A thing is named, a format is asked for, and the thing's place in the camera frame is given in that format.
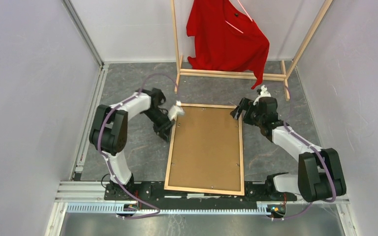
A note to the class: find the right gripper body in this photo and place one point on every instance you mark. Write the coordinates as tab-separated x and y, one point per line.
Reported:
251	115

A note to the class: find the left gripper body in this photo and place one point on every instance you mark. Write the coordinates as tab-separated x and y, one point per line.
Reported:
161	121

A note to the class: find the brown backing board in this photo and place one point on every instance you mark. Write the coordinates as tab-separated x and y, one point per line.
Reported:
207	150

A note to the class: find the wooden picture frame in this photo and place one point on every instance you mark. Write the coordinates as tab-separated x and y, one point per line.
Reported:
169	163

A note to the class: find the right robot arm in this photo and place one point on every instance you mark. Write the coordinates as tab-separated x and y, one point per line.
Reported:
319	174

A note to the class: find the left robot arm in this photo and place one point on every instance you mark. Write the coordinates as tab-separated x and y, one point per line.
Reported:
109	128

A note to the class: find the wooden clothes rack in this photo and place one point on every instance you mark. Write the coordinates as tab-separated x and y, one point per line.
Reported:
283	77

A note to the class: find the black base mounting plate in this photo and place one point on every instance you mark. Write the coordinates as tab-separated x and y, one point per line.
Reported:
155	196

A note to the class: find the red t-shirt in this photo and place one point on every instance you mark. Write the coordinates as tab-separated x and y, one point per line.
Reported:
219	48

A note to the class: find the pink clothes hanger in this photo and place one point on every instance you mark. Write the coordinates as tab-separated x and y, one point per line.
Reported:
236	17

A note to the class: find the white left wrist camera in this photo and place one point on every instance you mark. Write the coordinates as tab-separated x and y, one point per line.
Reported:
175	111

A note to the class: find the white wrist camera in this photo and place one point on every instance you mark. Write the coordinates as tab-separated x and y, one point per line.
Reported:
262	92
175	111

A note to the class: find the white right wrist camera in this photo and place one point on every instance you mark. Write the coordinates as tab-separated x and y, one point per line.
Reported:
262	92

